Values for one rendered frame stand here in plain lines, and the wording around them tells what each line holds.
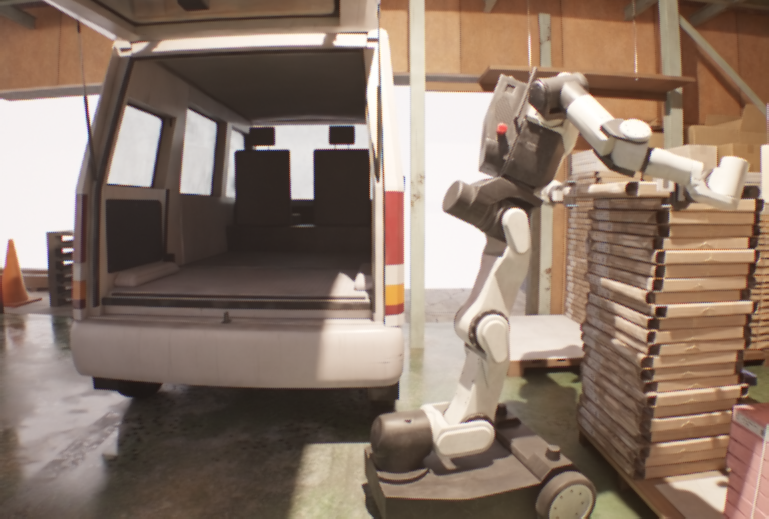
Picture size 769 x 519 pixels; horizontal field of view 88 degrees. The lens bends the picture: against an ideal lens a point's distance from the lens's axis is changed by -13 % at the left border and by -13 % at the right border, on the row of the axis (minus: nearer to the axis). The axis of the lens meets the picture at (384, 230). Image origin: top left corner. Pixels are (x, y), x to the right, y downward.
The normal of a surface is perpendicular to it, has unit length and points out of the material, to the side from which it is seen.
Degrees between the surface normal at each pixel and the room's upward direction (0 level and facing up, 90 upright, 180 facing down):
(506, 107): 81
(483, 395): 90
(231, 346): 85
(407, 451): 90
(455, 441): 90
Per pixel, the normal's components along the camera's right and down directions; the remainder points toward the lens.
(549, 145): -0.15, 0.09
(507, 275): 0.04, 0.43
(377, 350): 0.11, 0.00
